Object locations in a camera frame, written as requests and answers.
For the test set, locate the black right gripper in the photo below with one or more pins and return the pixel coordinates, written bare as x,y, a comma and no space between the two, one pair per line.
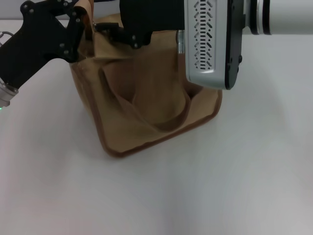
151,14

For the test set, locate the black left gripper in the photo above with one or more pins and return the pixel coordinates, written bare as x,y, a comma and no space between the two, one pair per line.
34,44

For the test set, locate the silver zipper pull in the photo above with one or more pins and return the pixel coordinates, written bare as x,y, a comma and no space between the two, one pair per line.
94,25

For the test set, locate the khaki fabric food bag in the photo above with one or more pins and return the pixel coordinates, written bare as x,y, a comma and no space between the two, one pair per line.
146,98

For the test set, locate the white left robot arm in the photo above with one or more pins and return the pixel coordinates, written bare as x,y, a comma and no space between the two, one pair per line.
6,94

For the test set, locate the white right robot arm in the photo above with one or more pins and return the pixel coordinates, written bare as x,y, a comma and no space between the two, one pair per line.
288,14

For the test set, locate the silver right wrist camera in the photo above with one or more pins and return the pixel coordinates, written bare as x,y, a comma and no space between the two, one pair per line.
203,36

